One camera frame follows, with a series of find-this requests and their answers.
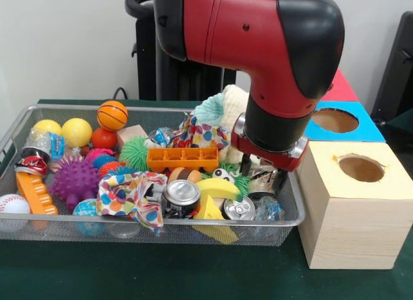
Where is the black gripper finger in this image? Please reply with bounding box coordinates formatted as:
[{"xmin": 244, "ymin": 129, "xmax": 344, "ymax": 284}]
[
  {"xmin": 275, "ymin": 167, "xmax": 290, "ymax": 196},
  {"xmin": 240, "ymin": 153, "xmax": 253, "ymax": 179}
]

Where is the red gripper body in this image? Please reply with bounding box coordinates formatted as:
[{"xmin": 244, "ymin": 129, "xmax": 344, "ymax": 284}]
[{"xmin": 230, "ymin": 113, "xmax": 310, "ymax": 172}]

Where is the cream yellow waffle cloth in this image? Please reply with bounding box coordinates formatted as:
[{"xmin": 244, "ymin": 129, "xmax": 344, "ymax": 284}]
[{"xmin": 219, "ymin": 85, "xmax": 252, "ymax": 166}]

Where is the mint green waffle cloth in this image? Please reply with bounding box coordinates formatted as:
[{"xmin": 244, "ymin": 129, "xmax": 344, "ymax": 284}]
[{"xmin": 192, "ymin": 94, "xmax": 225, "ymax": 128}]

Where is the purple spiky ball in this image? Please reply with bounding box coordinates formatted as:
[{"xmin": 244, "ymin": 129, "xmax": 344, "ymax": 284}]
[{"xmin": 50, "ymin": 157, "xmax": 101, "ymax": 214}]

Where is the wooden box with three holes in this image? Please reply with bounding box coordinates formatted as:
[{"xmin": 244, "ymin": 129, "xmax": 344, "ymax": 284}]
[{"xmin": 294, "ymin": 69, "xmax": 413, "ymax": 270}]

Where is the yellow toy banana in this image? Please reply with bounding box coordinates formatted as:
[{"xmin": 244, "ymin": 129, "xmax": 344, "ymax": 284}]
[{"xmin": 197, "ymin": 177, "xmax": 245, "ymax": 203}]

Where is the silver metal can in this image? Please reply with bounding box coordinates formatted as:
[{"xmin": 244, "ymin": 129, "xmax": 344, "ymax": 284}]
[
  {"xmin": 223, "ymin": 195, "xmax": 257, "ymax": 221},
  {"xmin": 161, "ymin": 179, "xmax": 203, "ymax": 219}
]

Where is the small orange plastic block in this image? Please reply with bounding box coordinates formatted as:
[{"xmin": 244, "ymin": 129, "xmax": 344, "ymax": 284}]
[{"xmin": 146, "ymin": 147, "xmax": 220, "ymax": 174}]

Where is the yellow plastic block toy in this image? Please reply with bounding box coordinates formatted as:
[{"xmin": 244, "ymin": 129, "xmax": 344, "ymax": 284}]
[{"xmin": 194, "ymin": 195, "xmax": 241, "ymax": 245}]

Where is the green spiky ball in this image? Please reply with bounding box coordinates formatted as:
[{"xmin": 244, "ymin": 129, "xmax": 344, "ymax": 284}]
[{"xmin": 118, "ymin": 137, "xmax": 150, "ymax": 172}]

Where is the wooden cube block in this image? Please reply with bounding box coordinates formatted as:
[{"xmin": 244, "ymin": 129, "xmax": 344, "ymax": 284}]
[{"xmin": 116, "ymin": 125, "xmax": 149, "ymax": 148}]

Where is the dark green table cloth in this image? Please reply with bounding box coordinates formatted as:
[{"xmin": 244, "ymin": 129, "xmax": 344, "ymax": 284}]
[{"xmin": 0, "ymin": 99, "xmax": 413, "ymax": 300}]

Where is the small orange basketball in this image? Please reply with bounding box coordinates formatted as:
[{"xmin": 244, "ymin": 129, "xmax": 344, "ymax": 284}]
[{"xmin": 97, "ymin": 100, "xmax": 128, "ymax": 131}]

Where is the orange red ball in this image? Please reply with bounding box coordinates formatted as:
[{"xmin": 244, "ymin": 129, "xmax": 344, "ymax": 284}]
[{"xmin": 91, "ymin": 126, "xmax": 118, "ymax": 150}]

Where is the black chair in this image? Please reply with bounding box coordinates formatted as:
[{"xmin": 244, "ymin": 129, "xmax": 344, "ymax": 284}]
[{"xmin": 371, "ymin": 12, "xmax": 413, "ymax": 160}]

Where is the yellow ball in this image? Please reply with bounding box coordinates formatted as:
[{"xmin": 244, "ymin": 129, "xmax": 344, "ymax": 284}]
[
  {"xmin": 31, "ymin": 119, "xmax": 62, "ymax": 138},
  {"xmin": 61, "ymin": 118, "xmax": 93, "ymax": 148}
]

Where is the orange plastic block toy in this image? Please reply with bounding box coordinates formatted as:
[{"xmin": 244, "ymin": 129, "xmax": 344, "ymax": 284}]
[{"xmin": 15, "ymin": 171, "xmax": 57, "ymax": 215}]

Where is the red soda can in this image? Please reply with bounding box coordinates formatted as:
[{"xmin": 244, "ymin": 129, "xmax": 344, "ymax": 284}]
[{"xmin": 14, "ymin": 148, "xmax": 49, "ymax": 176}]

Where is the white baseball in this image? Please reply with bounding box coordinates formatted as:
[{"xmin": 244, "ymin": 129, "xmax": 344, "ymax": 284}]
[{"xmin": 0, "ymin": 194, "xmax": 30, "ymax": 233}]

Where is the shallow wire mesh bin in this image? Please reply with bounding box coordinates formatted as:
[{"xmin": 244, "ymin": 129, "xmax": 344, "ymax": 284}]
[{"xmin": 0, "ymin": 105, "xmax": 306, "ymax": 246}]

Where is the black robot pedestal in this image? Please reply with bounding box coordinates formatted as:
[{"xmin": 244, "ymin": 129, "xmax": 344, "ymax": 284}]
[{"xmin": 126, "ymin": 0, "xmax": 238, "ymax": 101}]

